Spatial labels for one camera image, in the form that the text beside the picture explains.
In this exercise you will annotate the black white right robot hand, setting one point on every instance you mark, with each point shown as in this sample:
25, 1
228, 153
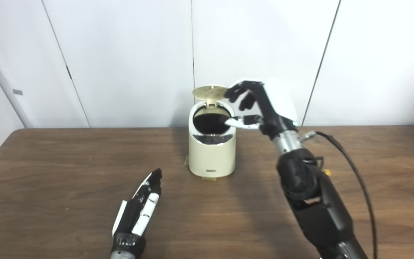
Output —
279, 104

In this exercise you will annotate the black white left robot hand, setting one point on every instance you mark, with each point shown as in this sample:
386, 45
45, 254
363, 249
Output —
135, 216

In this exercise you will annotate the cream round bin lid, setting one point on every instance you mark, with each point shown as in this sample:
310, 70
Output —
210, 91

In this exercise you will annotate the cream-colored bin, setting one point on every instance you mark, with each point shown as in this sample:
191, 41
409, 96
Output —
212, 158

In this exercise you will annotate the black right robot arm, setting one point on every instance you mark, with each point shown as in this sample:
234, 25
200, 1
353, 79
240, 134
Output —
322, 216

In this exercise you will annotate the grey wall label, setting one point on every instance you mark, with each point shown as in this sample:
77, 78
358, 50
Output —
17, 92

